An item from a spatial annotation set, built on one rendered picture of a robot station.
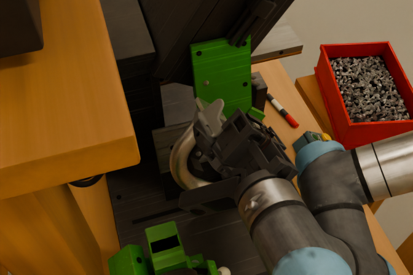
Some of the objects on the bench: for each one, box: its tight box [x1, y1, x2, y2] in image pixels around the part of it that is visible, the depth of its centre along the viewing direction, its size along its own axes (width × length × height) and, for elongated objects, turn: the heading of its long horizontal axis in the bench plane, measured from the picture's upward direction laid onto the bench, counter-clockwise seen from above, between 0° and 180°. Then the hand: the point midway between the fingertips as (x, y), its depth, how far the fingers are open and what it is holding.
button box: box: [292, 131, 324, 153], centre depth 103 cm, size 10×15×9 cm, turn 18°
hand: (206, 120), depth 69 cm, fingers closed on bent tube, 3 cm apart
